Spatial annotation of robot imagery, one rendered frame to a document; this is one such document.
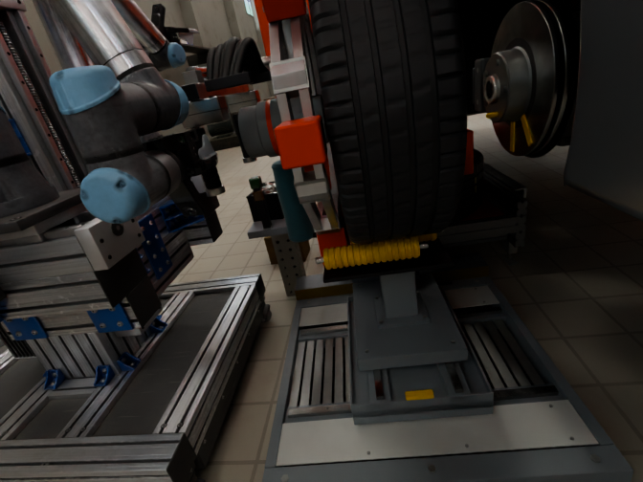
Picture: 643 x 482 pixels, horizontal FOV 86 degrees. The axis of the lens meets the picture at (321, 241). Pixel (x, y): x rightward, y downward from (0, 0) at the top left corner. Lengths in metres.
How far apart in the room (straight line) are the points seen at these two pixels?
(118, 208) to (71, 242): 0.30
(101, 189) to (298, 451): 0.81
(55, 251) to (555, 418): 1.20
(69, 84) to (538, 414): 1.16
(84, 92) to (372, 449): 0.94
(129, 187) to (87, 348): 0.86
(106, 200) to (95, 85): 0.14
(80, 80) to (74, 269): 0.42
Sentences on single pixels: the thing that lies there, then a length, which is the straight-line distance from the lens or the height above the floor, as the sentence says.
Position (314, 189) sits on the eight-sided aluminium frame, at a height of 0.75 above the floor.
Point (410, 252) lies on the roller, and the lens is 0.90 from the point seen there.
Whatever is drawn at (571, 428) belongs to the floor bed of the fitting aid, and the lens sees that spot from 1.13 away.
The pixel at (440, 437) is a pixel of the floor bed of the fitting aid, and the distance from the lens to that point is 1.05.
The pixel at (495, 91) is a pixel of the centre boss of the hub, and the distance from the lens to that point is 0.92.
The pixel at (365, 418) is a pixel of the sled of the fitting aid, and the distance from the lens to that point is 1.04.
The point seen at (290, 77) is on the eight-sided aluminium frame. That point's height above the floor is 0.95.
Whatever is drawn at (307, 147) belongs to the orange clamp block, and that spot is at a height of 0.85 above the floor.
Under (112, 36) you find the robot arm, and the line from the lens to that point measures 0.66.
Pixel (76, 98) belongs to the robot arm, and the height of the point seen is 0.97.
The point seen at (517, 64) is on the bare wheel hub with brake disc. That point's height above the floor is 0.90.
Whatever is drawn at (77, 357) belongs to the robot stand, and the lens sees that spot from 1.36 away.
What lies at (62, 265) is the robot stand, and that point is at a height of 0.71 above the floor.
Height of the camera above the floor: 0.94
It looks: 24 degrees down
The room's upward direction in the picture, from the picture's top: 11 degrees counter-clockwise
